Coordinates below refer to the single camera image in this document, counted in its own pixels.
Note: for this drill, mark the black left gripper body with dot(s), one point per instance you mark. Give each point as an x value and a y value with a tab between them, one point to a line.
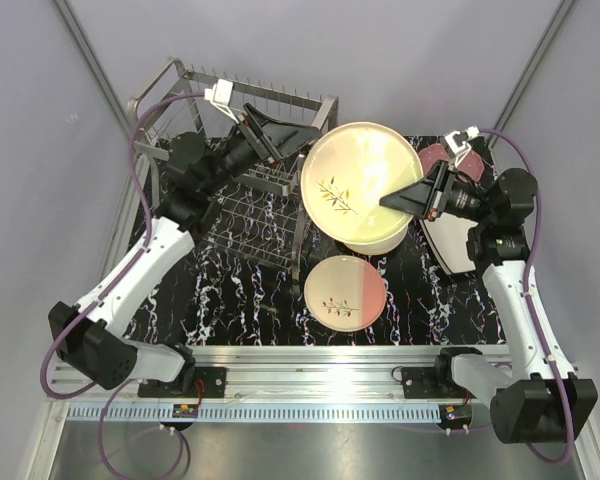
247	147

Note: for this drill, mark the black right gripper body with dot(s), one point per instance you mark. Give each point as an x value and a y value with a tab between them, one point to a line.
457	197

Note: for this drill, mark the pink dotted plate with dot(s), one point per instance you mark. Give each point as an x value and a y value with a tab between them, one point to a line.
472	165

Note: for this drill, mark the white round plate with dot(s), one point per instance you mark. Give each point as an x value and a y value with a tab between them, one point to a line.
380	247

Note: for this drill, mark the cream pink round plate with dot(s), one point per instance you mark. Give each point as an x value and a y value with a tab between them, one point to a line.
345	293

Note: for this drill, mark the cream square plate black rim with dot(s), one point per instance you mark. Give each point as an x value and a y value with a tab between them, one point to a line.
453	272

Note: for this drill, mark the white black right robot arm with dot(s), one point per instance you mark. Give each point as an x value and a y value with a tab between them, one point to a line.
542	399

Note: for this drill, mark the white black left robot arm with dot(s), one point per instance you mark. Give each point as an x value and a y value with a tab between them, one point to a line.
89	335

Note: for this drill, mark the stainless steel dish rack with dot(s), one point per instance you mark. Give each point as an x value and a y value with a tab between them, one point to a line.
262	218

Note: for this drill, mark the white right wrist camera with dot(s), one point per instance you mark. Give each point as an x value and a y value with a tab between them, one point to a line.
457	145

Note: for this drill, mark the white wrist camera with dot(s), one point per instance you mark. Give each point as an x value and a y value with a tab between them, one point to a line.
457	145
219	95

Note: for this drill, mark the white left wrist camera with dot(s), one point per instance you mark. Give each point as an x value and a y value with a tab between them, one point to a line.
219	95

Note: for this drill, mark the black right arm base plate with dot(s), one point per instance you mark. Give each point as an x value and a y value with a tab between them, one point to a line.
422	383

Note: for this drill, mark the aluminium frame post left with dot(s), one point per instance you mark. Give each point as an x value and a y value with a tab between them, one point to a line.
79	37

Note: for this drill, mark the aluminium frame post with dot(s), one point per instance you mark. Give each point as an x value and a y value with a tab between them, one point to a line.
553	29
79	37

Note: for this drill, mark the aluminium frame post right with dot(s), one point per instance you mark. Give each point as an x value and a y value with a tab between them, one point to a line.
553	29

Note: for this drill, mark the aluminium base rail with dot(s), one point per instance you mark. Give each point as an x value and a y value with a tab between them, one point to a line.
282	366

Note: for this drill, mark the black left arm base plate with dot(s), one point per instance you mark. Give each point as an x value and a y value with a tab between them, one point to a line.
208	381

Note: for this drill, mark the slotted cable duct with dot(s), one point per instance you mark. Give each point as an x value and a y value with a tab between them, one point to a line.
166	412

